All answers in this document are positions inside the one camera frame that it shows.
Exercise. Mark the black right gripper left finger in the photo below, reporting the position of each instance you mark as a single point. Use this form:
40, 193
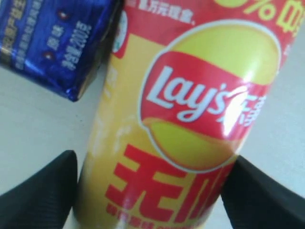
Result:
44, 200

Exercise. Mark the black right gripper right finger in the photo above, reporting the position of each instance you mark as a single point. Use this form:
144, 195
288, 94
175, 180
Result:
253, 200

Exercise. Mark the yellow Lay's chip can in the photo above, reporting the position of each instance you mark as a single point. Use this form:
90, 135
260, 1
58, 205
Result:
186, 81

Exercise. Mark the blue white milk carton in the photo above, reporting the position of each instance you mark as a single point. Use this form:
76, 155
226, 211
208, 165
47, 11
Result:
54, 43

